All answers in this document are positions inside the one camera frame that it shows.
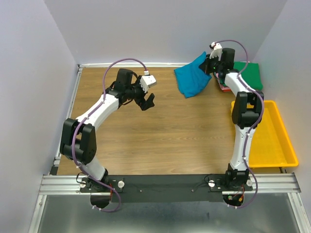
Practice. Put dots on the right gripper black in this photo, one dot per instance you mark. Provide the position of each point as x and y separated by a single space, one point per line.
204 65

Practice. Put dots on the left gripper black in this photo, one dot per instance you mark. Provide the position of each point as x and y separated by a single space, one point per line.
146 104

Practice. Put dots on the blue t shirt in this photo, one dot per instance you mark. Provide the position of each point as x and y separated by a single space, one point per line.
191 80

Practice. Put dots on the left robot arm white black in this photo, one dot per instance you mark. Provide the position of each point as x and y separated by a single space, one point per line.
78 139

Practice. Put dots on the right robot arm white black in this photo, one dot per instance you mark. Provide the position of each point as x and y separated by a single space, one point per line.
246 115

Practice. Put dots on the pink folded t shirt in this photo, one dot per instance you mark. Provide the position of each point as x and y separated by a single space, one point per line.
222 86

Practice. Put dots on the green folded t shirt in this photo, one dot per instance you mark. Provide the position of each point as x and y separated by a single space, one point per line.
251 76

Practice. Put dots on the yellow plastic tray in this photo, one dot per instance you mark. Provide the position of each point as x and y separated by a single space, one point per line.
270 146

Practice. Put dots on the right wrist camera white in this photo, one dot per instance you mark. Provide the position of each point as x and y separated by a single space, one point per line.
216 50

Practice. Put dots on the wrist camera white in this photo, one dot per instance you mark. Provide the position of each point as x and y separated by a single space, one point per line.
216 50
146 82

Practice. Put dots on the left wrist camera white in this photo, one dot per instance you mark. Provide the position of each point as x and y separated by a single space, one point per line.
146 82

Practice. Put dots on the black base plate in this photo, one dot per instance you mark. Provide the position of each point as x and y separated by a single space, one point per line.
167 188

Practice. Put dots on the aluminium frame rail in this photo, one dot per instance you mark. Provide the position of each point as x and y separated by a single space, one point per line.
54 185

